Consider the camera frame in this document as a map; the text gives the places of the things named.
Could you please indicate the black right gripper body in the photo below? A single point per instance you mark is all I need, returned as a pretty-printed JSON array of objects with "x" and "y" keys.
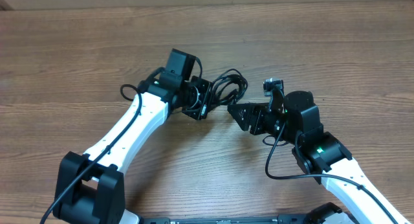
[{"x": 273, "y": 120}]

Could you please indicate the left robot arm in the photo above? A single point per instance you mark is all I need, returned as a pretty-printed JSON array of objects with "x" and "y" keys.
[{"x": 90, "y": 186}]

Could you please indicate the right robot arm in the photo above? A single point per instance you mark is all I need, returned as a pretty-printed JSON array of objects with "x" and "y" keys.
[{"x": 295, "y": 118}]

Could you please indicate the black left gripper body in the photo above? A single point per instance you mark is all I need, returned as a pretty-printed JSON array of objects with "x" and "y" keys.
[{"x": 197, "y": 94}]

